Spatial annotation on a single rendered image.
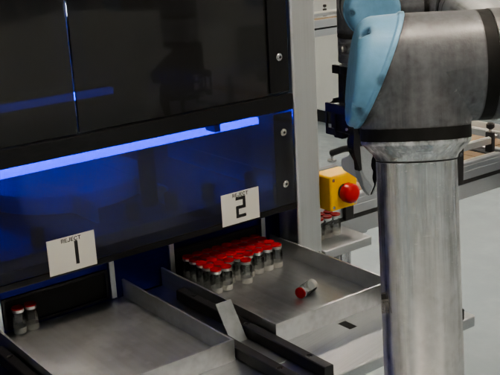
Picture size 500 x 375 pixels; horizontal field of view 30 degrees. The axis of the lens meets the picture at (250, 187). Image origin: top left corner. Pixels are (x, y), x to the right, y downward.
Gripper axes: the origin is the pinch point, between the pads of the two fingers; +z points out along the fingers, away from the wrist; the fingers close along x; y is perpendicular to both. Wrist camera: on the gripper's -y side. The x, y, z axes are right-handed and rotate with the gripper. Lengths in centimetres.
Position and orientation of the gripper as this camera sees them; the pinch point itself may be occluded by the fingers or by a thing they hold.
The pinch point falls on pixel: (373, 187)
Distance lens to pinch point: 152.6
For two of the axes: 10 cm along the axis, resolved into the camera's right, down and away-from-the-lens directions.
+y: -6.0, -2.0, 7.8
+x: -8.0, 2.1, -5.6
